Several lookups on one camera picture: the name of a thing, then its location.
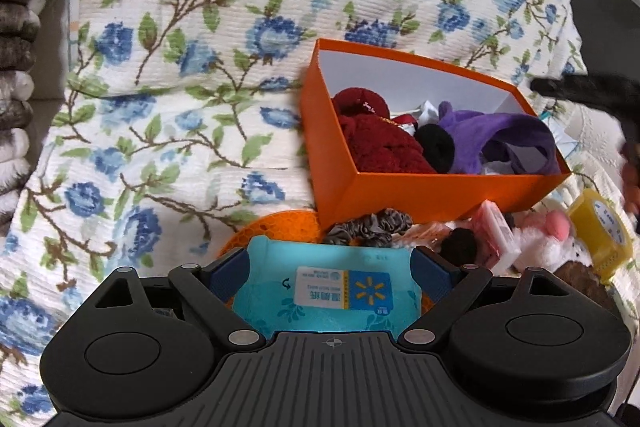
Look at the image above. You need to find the pink tissue pack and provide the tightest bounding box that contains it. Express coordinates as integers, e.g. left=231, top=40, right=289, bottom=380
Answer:
left=464, top=200, right=522, bottom=277

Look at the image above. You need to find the teal wet wipes pack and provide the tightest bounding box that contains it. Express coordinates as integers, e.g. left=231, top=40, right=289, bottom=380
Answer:
left=232, top=236, right=422, bottom=338

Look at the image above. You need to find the grey sparkly scrunchie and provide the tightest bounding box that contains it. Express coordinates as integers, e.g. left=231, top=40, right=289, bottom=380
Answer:
left=322, top=208, right=413, bottom=248

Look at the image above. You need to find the orange honeycomb mat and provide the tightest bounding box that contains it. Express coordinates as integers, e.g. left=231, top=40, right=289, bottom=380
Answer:
left=214, top=210, right=323, bottom=259

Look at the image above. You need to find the black pompom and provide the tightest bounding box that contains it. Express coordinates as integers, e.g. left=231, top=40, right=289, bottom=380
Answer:
left=413, top=124, right=456, bottom=174

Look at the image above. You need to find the purple plush cloth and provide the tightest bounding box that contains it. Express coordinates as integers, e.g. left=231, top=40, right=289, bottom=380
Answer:
left=438, top=101, right=561, bottom=176

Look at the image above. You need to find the red knitted plush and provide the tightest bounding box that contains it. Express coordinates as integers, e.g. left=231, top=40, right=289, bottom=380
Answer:
left=332, top=87, right=435, bottom=174

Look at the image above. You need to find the white pink plush toy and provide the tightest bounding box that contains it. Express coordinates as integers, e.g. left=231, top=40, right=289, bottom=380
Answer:
left=512, top=210, right=592, bottom=273

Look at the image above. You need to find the person's hand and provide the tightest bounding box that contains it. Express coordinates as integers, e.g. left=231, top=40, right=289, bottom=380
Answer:
left=620, top=143, right=640, bottom=217

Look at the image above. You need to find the white embossed armrest cover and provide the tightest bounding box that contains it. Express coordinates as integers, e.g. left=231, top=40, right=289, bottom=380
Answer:
left=566, top=106, right=628, bottom=213

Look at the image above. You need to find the teal edged mask packet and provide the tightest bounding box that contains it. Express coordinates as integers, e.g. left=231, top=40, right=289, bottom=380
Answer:
left=540, top=110, right=580, bottom=166

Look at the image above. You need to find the upper yellow tape roll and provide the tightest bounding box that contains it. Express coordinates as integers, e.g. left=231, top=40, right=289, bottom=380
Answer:
left=567, top=188, right=634, bottom=282

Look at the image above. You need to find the orange cardboard box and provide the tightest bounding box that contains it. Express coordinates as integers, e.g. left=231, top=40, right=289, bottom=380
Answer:
left=300, top=39, right=570, bottom=228

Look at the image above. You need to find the floral sofa cover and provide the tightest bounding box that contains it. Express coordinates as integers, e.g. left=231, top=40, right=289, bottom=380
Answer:
left=0, top=0, right=640, bottom=427

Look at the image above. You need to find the striped fuzzy pillow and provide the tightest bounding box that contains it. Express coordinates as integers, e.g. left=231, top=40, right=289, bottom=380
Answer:
left=1, top=0, right=47, bottom=237

